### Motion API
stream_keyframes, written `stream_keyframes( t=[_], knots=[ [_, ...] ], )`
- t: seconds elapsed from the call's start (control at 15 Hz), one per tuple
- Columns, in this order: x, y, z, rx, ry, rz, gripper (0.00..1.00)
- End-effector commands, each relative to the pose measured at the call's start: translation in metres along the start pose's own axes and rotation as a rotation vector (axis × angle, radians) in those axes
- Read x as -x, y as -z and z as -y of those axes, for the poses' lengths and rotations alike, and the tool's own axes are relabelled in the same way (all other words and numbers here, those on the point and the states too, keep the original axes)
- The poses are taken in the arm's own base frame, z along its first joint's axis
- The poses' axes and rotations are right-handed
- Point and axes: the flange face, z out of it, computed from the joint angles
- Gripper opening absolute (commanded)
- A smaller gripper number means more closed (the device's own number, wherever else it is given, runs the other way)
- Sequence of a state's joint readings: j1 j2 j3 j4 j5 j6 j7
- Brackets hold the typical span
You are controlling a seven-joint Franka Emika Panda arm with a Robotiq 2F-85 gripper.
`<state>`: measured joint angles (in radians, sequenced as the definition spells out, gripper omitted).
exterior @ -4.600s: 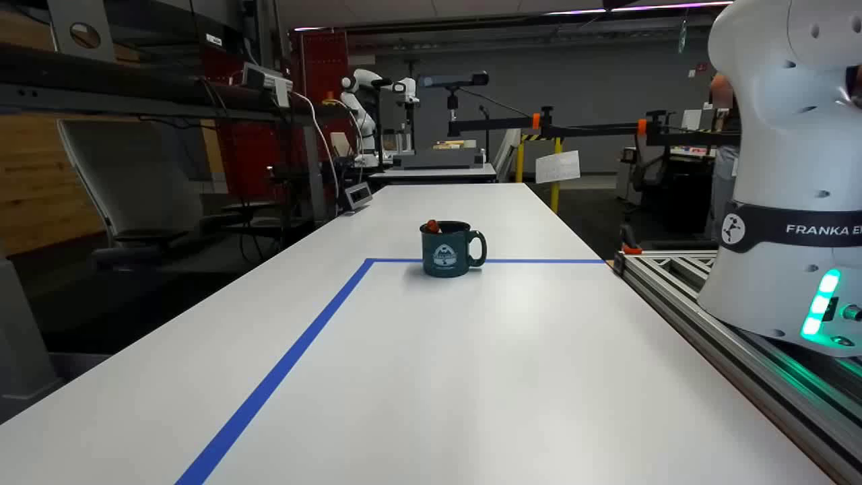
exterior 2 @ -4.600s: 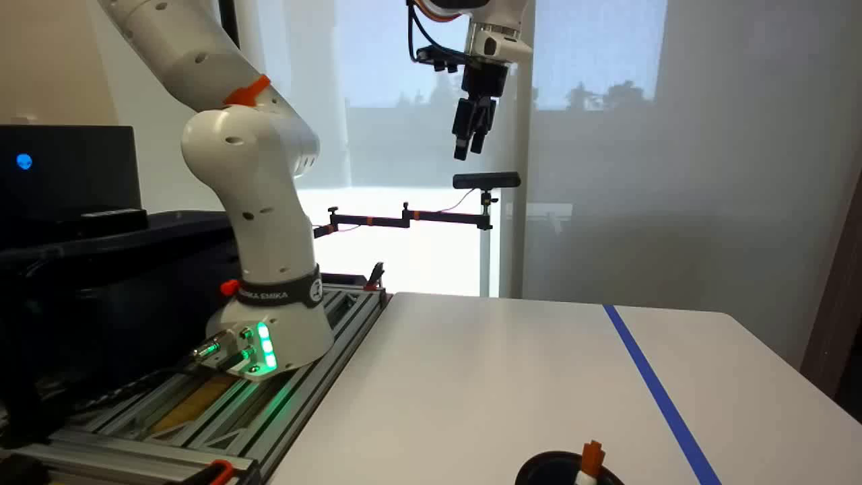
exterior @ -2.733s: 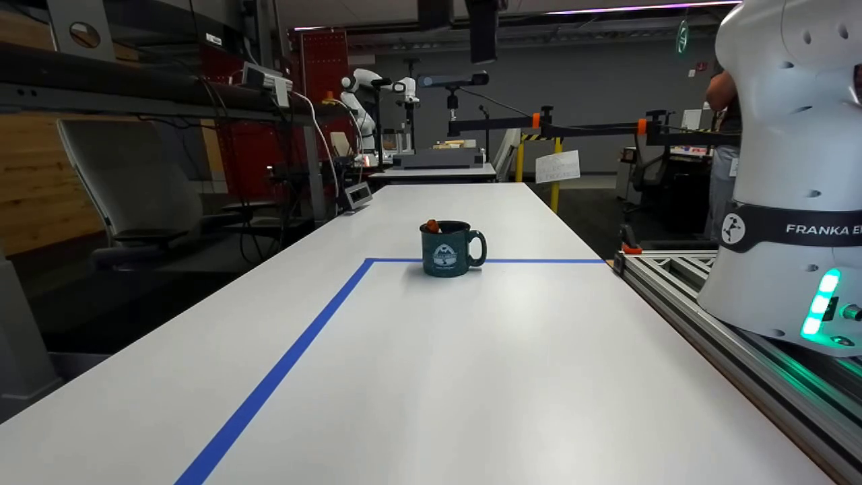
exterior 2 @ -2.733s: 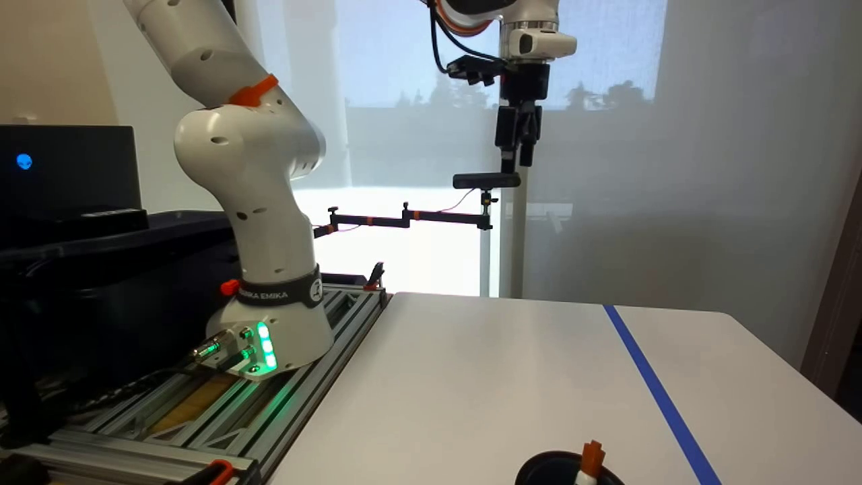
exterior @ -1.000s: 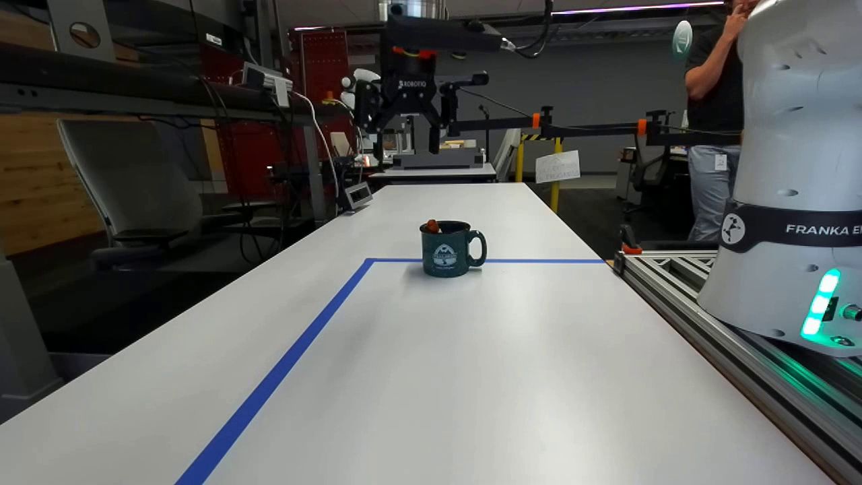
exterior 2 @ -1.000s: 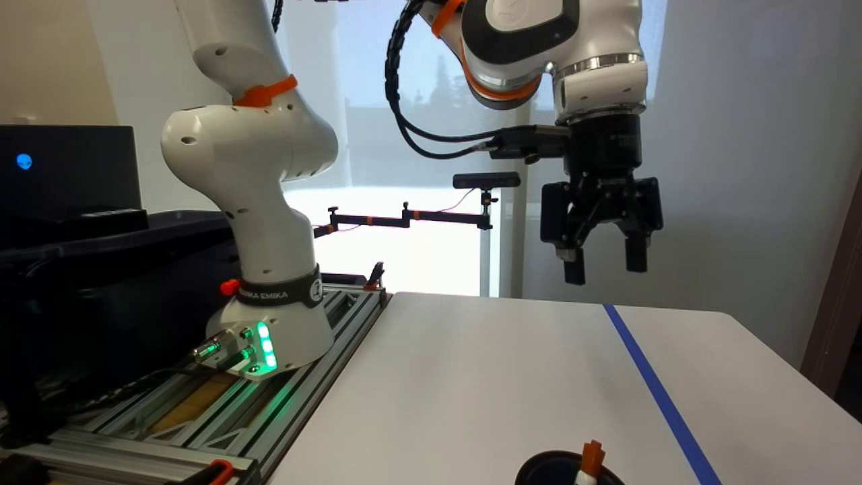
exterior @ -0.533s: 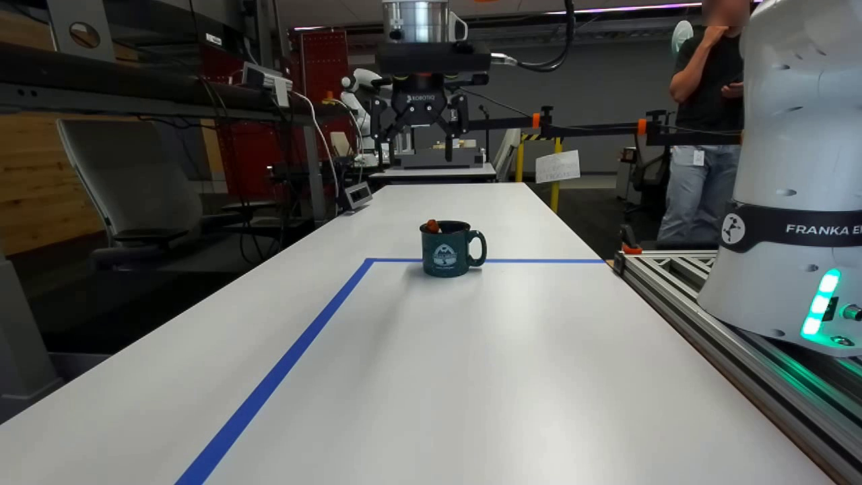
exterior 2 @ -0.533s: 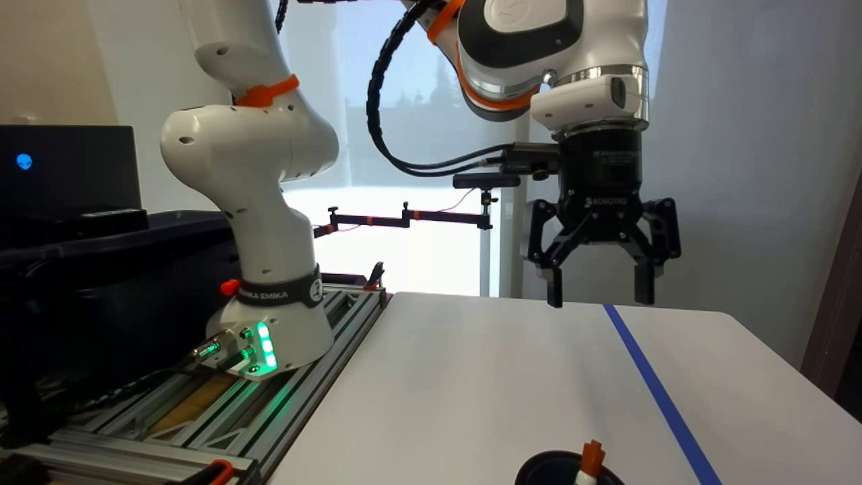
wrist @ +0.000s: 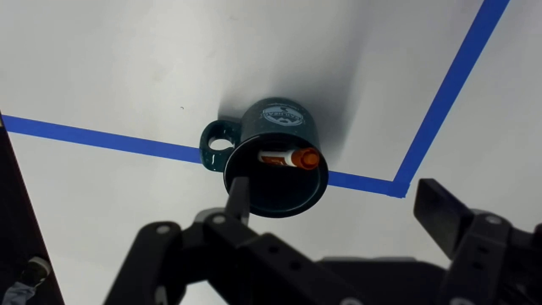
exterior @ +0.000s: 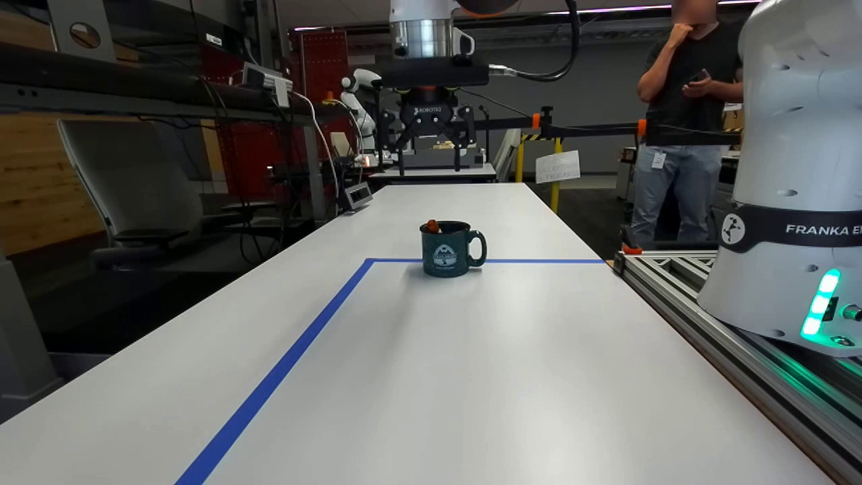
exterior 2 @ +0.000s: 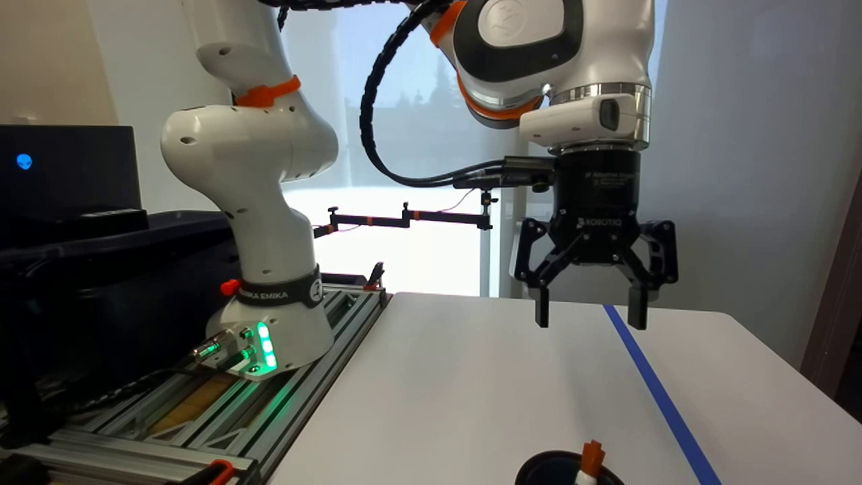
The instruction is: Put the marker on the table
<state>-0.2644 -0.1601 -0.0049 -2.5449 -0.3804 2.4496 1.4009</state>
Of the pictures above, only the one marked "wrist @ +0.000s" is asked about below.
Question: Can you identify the orange and white marker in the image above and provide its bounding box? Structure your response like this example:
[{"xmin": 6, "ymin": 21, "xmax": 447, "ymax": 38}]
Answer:
[{"xmin": 257, "ymin": 146, "xmax": 323, "ymax": 171}]

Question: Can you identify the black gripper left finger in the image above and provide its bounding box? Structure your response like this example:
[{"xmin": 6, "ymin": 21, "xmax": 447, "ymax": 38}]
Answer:
[{"xmin": 103, "ymin": 175, "xmax": 340, "ymax": 305}]

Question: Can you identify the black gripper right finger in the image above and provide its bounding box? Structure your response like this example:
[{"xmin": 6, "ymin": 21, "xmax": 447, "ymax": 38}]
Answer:
[{"xmin": 411, "ymin": 178, "xmax": 542, "ymax": 305}]

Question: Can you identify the black round holder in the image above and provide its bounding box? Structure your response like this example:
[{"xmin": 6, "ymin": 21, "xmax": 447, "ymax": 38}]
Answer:
[{"xmin": 198, "ymin": 97, "xmax": 332, "ymax": 221}]

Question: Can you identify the long blue tape line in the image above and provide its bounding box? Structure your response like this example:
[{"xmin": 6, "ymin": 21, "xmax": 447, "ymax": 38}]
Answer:
[{"xmin": 391, "ymin": 0, "xmax": 513, "ymax": 200}]

